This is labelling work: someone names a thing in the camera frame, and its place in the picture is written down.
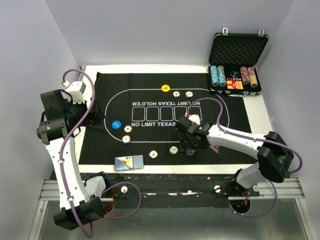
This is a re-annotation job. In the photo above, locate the red white chip near edge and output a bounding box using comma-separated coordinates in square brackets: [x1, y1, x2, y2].
[148, 150, 158, 159]

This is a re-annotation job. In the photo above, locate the yellow round dealer button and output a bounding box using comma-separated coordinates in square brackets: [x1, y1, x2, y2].
[161, 84, 171, 92]

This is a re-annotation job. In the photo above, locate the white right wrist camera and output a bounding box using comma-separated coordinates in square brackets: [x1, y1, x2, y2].
[188, 114, 201, 125]

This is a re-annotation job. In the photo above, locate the green chip row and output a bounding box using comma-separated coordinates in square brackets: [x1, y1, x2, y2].
[217, 65, 226, 87]

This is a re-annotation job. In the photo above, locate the purple tan chip row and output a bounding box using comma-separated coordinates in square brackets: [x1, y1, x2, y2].
[247, 67, 258, 88]

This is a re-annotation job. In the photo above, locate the blue white chip stack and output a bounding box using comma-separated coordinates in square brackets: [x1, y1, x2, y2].
[185, 148, 196, 157]

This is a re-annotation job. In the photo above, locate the black poker table mat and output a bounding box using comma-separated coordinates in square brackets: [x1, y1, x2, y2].
[79, 72, 255, 166]

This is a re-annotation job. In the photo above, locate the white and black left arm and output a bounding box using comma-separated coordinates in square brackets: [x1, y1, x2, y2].
[36, 89, 111, 230]

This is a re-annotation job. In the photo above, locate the grey white 1 chip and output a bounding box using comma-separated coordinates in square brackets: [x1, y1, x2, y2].
[122, 135, 131, 144]

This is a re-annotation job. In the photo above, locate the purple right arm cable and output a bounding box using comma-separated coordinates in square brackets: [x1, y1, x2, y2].
[185, 97, 304, 218]

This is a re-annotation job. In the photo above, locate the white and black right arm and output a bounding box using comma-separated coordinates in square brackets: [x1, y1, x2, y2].
[175, 116, 294, 196]

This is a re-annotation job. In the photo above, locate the red orange card box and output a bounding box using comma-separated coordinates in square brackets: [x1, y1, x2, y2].
[226, 77, 244, 90]

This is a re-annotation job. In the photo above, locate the red triangular dealer marker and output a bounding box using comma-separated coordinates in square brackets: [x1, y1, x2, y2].
[210, 144, 220, 154]

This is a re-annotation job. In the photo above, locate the red white 100 chip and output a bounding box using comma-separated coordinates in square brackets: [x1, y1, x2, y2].
[124, 125, 133, 133]

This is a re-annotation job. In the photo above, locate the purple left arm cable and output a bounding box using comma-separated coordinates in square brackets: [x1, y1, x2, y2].
[59, 68, 142, 238]

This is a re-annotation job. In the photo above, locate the light blue chip row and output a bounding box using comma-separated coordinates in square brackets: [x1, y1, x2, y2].
[210, 65, 219, 87]

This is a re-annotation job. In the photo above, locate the red brown chip row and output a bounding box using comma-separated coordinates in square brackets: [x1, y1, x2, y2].
[240, 66, 250, 85]

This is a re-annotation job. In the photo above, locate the black aluminium poker chip case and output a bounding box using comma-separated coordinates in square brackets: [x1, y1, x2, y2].
[208, 27, 269, 96]

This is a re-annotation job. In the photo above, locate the blue small blind button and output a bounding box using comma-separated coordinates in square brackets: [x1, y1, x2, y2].
[111, 120, 122, 130]

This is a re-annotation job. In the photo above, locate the aluminium mounting rail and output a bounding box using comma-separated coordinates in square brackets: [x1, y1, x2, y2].
[39, 177, 306, 201]

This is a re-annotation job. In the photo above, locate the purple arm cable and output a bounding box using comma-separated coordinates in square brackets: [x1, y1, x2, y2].
[185, 97, 304, 218]
[59, 68, 142, 238]

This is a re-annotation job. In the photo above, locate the blue playing card deck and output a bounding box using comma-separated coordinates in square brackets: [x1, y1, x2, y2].
[114, 155, 144, 171]

